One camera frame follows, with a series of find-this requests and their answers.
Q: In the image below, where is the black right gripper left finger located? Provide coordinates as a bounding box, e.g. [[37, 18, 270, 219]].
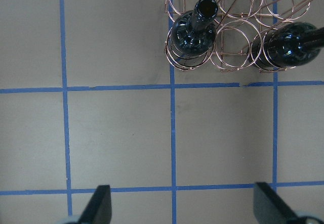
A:
[[77, 185, 112, 224]]

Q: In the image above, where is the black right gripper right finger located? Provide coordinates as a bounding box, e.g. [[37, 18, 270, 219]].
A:
[[253, 182, 299, 224]]

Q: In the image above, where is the copper wire wine basket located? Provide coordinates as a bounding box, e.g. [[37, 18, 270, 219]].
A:
[[165, 0, 314, 72]]

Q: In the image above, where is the dark wine bottle in basket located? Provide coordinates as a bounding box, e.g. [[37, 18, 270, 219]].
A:
[[248, 22, 323, 69]]

